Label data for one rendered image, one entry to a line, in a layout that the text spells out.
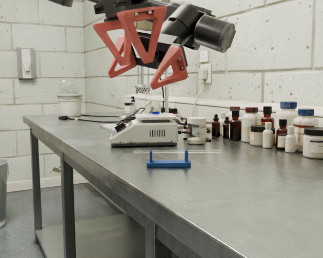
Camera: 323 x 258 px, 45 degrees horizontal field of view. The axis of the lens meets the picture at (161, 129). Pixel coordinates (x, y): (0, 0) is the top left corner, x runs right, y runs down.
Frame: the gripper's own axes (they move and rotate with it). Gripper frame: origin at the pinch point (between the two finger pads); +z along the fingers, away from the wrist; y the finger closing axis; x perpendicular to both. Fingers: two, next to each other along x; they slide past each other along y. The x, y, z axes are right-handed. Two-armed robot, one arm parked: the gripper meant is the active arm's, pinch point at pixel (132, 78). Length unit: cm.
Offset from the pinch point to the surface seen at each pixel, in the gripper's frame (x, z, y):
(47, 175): -206, -43, 213
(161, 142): -41.9, -15.6, 16.9
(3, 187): -136, -1, 162
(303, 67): -42, -59, -9
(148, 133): -38.9, -14.9, 20.2
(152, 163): -24.8, 1.2, 2.9
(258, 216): -9.7, 10.6, -27.9
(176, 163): -26.1, -1.8, -1.4
